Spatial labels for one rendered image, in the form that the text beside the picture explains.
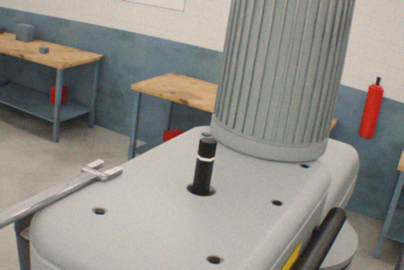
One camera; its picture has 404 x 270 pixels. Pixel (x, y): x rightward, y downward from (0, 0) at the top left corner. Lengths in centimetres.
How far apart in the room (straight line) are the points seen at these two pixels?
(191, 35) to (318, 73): 466
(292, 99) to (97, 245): 38
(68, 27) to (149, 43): 120
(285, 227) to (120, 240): 20
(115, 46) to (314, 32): 523
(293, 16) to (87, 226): 41
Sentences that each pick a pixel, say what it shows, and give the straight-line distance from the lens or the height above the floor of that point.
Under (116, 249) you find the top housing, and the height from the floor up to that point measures 189.
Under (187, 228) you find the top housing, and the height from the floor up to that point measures 189.
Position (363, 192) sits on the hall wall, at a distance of 513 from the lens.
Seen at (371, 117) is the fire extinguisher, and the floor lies 101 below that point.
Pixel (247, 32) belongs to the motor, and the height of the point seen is 207.
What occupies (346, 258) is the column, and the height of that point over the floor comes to 156.
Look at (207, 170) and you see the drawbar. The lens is 64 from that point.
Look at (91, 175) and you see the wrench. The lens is 65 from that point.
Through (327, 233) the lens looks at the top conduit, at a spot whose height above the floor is 181.
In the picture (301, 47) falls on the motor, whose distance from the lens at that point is 75.
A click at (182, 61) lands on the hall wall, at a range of 547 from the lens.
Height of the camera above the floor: 218
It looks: 20 degrees down
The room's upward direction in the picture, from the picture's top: 9 degrees clockwise
